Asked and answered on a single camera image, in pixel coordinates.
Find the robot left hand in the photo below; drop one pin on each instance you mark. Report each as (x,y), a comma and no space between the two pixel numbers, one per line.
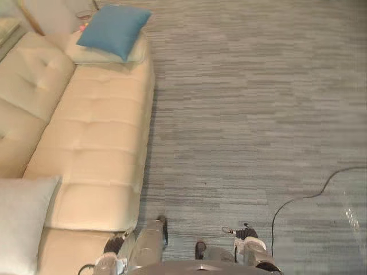
(114,245)

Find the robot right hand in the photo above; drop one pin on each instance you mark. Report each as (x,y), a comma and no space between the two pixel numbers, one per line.
(246,232)

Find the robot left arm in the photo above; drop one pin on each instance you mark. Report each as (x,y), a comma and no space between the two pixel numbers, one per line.
(107,263)

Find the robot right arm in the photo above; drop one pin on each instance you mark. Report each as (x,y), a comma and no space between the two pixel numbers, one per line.
(253,249)

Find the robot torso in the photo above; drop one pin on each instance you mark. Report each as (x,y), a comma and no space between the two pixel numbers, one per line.
(186,269)

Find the light grey cushion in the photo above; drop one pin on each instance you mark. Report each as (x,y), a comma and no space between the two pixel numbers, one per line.
(23,223)

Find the cream leather tufted sofa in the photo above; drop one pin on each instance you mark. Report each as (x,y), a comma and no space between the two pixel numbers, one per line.
(94,137)

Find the pale cream cushion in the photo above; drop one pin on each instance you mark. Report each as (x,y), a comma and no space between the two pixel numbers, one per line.
(86,55)

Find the blue square cushion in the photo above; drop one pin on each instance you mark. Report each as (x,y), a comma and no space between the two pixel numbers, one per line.
(113,28)

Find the small colourful toy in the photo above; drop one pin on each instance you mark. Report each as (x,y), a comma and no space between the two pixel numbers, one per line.
(83,27)

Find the glass side table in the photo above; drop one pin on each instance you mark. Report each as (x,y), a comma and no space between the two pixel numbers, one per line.
(8,33)

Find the wooden frame white chair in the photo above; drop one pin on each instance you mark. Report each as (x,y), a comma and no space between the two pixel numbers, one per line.
(51,14)

